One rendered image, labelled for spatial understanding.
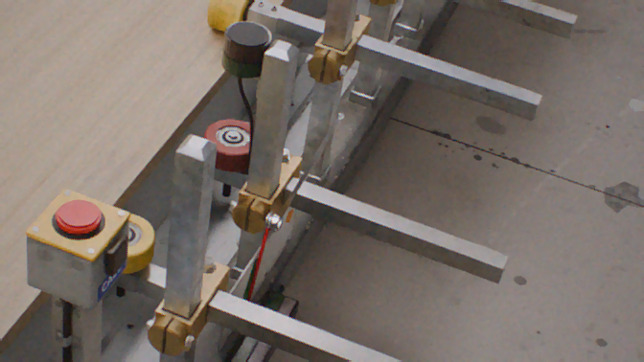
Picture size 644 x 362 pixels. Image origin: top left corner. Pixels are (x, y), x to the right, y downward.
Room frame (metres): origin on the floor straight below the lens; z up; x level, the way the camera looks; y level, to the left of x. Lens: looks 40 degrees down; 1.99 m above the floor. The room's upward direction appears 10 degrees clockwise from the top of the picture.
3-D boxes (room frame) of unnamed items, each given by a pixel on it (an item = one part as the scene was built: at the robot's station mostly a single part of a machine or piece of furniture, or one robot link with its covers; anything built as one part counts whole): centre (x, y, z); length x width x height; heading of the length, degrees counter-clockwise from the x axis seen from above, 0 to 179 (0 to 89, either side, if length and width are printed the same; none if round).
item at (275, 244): (1.25, 0.06, 0.75); 0.26 x 0.01 x 0.10; 165
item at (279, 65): (1.29, 0.07, 0.87); 0.04 x 0.04 x 0.48; 75
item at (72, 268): (0.80, 0.20, 1.18); 0.07 x 0.07 x 0.08; 75
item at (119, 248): (0.79, 0.17, 1.20); 0.03 x 0.01 x 0.03; 165
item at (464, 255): (1.29, -0.06, 0.84); 0.43 x 0.03 x 0.04; 75
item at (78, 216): (0.80, 0.20, 1.22); 0.04 x 0.04 x 0.02
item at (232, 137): (1.35, 0.13, 0.85); 0.08 x 0.08 x 0.11
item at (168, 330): (1.07, 0.13, 0.84); 0.14 x 0.06 x 0.05; 165
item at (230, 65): (1.30, 0.12, 1.07); 0.06 x 0.06 x 0.02
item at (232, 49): (1.30, 0.12, 1.10); 0.06 x 0.06 x 0.02
